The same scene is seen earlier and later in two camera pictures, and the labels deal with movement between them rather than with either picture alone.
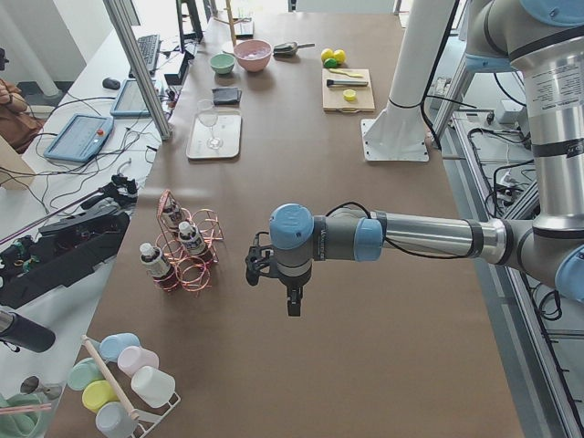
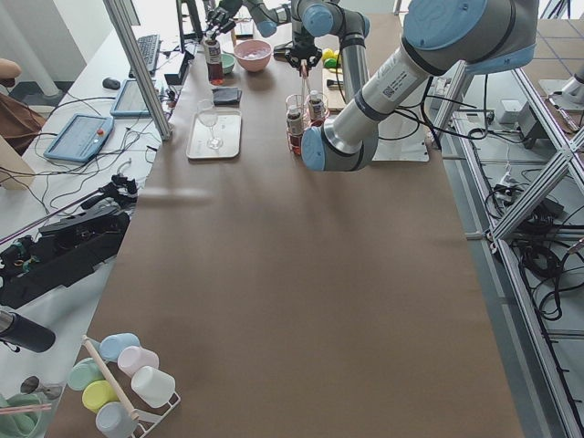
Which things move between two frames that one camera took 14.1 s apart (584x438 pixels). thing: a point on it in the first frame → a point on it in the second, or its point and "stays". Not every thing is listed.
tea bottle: x=172 y=215 → x=316 y=107
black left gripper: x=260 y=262 → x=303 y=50
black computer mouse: x=111 y=84 stays
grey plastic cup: x=113 y=420 stays
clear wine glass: x=208 y=116 stays
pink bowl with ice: x=253 y=54 stays
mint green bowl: x=223 y=63 stays
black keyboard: x=149 y=46 stays
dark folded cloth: x=224 y=96 stays
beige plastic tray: x=214 y=134 stays
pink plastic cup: x=132 y=358 stays
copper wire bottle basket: x=188 y=238 → x=304 y=110
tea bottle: x=191 y=240 → x=295 y=123
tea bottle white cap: x=164 y=277 → x=213 y=57
